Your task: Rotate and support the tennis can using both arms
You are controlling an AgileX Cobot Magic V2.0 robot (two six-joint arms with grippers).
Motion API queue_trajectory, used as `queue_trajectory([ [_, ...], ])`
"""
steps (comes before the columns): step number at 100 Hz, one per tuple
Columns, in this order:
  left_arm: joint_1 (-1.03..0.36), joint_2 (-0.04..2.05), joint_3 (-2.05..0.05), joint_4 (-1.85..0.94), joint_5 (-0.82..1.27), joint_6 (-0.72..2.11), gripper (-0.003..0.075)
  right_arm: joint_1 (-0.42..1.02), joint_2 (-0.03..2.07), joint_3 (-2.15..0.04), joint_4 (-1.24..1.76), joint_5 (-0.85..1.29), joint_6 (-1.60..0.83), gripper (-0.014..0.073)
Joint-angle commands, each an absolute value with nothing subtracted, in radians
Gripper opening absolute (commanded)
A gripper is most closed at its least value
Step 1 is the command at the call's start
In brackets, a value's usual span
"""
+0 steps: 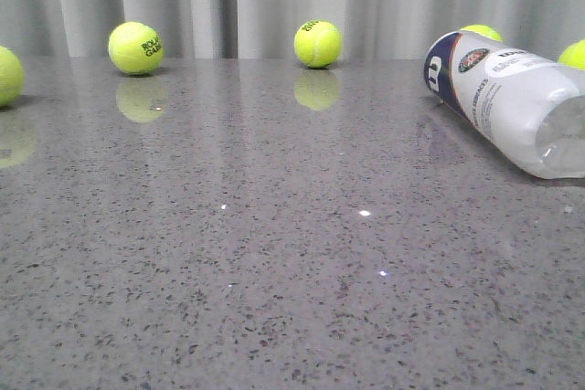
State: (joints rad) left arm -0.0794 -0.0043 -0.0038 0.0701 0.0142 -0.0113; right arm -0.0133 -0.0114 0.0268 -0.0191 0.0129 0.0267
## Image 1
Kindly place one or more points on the centre yellow tennis ball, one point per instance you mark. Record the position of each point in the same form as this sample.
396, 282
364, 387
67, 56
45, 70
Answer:
318, 43

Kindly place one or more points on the Roland Garros yellow tennis ball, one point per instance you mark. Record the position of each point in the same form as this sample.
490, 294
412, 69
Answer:
135, 48

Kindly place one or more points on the white blue tennis ball can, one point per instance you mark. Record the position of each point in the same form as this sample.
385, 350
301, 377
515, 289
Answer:
529, 107

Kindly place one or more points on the Wilson yellow tennis ball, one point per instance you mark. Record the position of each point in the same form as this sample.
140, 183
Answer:
484, 30

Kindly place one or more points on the far-right yellow tennis ball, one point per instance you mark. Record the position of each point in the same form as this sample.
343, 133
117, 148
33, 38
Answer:
574, 55

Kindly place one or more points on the far-left yellow tennis ball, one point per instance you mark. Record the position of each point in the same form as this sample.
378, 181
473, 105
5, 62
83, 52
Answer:
12, 76

